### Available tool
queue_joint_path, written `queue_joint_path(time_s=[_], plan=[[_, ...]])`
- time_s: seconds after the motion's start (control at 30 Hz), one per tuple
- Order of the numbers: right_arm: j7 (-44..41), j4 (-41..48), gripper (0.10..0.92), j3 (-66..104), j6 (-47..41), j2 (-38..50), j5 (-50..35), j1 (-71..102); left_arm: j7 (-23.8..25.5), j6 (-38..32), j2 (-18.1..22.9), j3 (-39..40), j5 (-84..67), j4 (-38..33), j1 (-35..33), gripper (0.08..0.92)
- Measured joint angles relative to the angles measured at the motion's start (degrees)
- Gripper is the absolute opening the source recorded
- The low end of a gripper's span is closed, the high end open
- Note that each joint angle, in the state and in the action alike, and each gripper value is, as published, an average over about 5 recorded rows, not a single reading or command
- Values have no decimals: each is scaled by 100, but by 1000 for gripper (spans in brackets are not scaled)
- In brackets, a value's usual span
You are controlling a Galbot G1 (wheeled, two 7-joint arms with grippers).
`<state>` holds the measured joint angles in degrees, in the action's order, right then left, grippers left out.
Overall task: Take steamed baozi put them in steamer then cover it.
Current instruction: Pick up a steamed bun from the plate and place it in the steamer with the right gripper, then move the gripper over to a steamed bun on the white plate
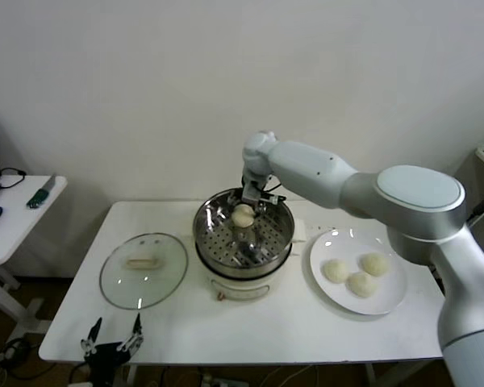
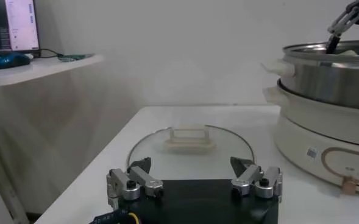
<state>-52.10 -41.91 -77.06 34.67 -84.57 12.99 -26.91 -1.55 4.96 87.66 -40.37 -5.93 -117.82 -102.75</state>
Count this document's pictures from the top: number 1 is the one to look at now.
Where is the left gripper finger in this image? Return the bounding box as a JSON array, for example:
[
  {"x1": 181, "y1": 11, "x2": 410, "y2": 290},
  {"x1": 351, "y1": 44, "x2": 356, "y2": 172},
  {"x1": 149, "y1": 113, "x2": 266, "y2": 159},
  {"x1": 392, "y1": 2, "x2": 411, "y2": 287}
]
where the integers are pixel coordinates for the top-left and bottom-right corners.
[
  {"x1": 81, "y1": 318, "x2": 103, "y2": 356},
  {"x1": 119, "y1": 314, "x2": 144, "y2": 354}
]

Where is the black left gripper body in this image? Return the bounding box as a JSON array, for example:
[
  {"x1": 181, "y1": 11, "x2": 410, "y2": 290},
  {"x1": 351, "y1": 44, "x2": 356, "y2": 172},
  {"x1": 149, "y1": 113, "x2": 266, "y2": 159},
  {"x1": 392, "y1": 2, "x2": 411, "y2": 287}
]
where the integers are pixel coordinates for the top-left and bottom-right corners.
[{"x1": 83, "y1": 341, "x2": 131, "y2": 387}]

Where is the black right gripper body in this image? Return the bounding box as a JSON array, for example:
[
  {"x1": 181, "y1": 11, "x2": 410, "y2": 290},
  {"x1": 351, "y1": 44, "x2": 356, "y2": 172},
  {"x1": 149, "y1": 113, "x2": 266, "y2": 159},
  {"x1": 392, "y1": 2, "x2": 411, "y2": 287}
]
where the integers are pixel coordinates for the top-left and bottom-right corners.
[{"x1": 241, "y1": 177, "x2": 267, "y2": 205}]

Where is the white steamed baozi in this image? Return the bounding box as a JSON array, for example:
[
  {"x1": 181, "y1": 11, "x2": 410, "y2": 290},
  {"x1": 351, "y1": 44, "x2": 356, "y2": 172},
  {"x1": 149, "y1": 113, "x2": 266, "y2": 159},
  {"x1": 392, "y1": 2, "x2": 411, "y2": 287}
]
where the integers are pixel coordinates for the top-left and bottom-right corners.
[
  {"x1": 230, "y1": 203, "x2": 254, "y2": 230},
  {"x1": 345, "y1": 271, "x2": 378, "y2": 299},
  {"x1": 320, "y1": 258, "x2": 348, "y2": 285},
  {"x1": 358, "y1": 252, "x2": 390, "y2": 278}
]

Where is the glass lid with white handle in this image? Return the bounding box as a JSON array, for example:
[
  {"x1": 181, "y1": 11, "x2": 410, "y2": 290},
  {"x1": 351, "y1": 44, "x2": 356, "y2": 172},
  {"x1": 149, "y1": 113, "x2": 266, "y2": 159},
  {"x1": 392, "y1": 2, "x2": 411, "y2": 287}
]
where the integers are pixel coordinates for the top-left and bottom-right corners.
[{"x1": 99, "y1": 232, "x2": 190, "y2": 311}]

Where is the perforated steel steamer basket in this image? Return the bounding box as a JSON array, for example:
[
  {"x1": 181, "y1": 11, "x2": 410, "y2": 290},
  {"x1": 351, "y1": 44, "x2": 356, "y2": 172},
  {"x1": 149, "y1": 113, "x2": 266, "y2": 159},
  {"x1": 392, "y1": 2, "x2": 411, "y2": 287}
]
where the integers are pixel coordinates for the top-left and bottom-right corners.
[{"x1": 180, "y1": 186, "x2": 307, "y2": 280}]

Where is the white table leg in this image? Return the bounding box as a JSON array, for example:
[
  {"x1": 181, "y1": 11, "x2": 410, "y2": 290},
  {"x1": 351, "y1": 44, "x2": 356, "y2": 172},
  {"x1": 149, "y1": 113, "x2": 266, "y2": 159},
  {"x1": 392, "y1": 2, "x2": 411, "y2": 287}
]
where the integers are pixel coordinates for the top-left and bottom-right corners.
[
  {"x1": 362, "y1": 362, "x2": 378, "y2": 387},
  {"x1": 123, "y1": 364, "x2": 140, "y2": 387}
]

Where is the white round plate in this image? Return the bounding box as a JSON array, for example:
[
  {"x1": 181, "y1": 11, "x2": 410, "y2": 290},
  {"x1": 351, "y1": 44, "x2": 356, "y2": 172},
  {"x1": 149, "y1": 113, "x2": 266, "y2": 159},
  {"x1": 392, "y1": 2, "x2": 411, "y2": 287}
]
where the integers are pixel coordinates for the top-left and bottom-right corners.
[{"x1": 309, "y1": 228, "x2": 409, "y2": 316}]

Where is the white electric cooker base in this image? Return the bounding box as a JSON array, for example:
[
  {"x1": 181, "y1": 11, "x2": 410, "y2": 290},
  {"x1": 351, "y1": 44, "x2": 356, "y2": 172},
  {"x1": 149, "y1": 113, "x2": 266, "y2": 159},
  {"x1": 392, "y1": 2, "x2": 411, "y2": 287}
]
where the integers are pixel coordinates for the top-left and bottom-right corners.
[{"x1": 181, "y1": 220, "x2": 307, "y2": 302}]

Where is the white side table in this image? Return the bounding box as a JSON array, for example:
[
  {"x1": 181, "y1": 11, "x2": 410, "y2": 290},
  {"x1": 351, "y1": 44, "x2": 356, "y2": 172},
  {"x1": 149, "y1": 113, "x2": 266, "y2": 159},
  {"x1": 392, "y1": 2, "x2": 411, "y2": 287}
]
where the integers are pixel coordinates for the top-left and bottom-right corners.
[{"x1": 0, "y1": 174, "x2": 69, "y2": 343}]

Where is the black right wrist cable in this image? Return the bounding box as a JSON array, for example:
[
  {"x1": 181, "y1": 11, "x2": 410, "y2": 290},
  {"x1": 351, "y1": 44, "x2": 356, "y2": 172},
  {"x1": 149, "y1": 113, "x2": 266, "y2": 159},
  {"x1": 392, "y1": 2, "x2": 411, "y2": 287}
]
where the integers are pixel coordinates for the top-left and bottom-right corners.
[{"x1": 265, "y1": 173, "x2": 284, "y2": 194}]

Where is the floor cable bundle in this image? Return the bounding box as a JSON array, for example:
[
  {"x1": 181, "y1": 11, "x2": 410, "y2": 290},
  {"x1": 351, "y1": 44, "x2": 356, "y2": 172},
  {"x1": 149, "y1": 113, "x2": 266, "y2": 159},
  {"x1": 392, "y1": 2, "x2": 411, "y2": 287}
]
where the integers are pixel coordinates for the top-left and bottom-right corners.
[{"x1": 0, "y1": 336, "x2": 33, "y2": 380}]

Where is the green handled knife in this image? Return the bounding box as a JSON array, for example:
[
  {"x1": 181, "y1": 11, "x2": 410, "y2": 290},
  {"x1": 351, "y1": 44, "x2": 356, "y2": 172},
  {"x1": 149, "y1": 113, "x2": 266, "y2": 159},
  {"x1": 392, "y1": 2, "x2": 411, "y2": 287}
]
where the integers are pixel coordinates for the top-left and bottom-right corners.
[{"x1": 26, "y1": 173, "x2": 57, "y2": 210}]

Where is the black laptop cable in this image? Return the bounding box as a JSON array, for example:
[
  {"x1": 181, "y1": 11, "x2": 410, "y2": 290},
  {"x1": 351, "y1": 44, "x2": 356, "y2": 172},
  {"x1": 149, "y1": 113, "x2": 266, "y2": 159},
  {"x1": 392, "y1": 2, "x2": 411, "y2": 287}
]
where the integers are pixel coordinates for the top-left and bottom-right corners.
[{"x1": 0, "y1": 168, "x2": 27, "y2": 191}]

